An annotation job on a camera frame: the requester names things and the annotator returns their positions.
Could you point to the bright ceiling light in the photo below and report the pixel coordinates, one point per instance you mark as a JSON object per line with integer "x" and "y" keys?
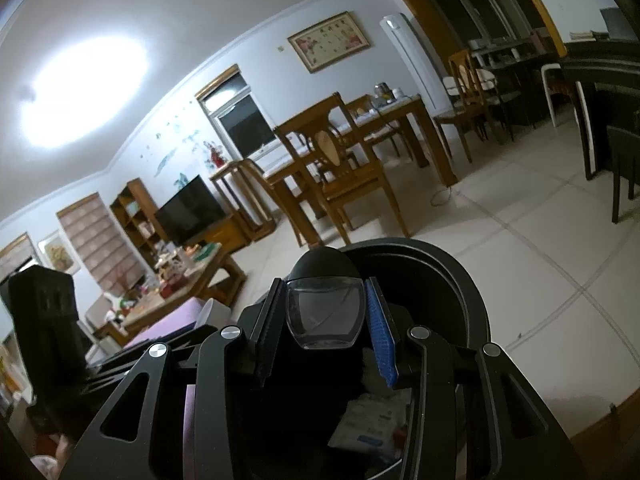
{"x": 85, "y": 90}

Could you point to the wooden television stand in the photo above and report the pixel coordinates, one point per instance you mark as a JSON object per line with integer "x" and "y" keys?
{"x": 227, "y": 235}

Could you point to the tall wooden plant stand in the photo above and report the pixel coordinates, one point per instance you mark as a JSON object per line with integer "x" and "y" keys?
{"x": 250, "y": 195}

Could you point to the clutter of small bottles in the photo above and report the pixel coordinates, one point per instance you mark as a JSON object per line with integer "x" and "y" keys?
{"x": 170, "y": 270}

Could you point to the wooden dining table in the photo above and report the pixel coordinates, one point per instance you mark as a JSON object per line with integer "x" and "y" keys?
{"x": 422, "y": 115}

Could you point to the framed floral picture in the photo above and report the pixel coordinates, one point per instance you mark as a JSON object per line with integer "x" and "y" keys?
{"x": 330, "y": 42}

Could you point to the white plastic object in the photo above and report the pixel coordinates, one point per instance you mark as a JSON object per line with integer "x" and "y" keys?
{"x": 215, "y": 312}

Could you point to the white bubble mailer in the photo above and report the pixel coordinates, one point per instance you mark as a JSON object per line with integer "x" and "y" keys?
{"x": 370, "y": 425}

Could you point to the small wall picture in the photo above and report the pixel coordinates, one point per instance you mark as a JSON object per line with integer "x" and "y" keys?
{"x": 59, "y": 255}

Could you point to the white plastic chair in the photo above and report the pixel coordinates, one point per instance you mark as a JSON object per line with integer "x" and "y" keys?
{"x": 550, "y": 85}

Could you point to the wooden dining chair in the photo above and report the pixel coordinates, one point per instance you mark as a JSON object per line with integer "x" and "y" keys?
{"x": 465, "y": 105}
{"x": 345, "y": 180}
{"x": 365, "y": 110}

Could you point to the wooden bookshelf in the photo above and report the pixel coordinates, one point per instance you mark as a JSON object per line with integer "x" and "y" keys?
{"x": 130, "y": 215}

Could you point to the grey monitor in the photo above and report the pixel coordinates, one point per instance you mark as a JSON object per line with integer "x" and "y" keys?
{"x": 620, "y": 25}

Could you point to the wooden coffee table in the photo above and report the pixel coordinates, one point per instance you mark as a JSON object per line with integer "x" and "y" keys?
{"x": 210, "y": 275}

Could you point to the black trash bin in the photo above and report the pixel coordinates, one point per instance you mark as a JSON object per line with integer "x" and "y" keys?
{"x": 450, "y": 285}

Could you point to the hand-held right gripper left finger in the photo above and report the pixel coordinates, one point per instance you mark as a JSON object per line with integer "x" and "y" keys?
{"x": 265, "y": 330}

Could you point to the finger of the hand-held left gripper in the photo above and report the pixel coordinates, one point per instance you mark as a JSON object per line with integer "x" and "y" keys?
{"x": 125, "y": 357}

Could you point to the black television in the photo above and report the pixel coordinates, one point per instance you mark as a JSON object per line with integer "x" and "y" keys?
{"x": 190, "y": 210}

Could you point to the clear bottle with black cap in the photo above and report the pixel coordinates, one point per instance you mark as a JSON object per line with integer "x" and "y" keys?
{"x": 325, "y": 310}

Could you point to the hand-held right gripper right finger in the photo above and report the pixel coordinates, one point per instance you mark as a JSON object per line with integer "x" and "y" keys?
{"x": 382, "y": 340}

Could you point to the blue leaf wall decals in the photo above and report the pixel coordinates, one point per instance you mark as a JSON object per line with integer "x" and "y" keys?
{"x": 165, "y": 160}

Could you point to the metal kettle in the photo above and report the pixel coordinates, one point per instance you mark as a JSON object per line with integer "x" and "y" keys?
{"x": 381, "y": 91}

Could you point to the dark window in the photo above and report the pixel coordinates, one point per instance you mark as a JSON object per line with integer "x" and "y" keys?
{"x": 240, "y": 120}

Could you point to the red flowers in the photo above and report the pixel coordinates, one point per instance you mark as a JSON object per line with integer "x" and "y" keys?
{"x": 216, "y": 156}

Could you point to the black desk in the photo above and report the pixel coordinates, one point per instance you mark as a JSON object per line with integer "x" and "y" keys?
{"x": 600, "y": 75}

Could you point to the white standing air conditioner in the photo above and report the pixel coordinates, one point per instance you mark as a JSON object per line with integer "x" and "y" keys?
{"x": 415, "y": 60}

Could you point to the striped window blind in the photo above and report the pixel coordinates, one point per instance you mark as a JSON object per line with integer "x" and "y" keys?
{"x": 100, "y": 245}
{"x": 17, "y": 257}

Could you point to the purple tablecloth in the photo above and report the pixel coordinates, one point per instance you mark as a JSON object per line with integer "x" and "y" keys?
{"x": 170, "y": 322}

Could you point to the black chair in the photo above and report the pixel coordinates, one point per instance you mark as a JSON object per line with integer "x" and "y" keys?
{"x": 625, "y": 160}

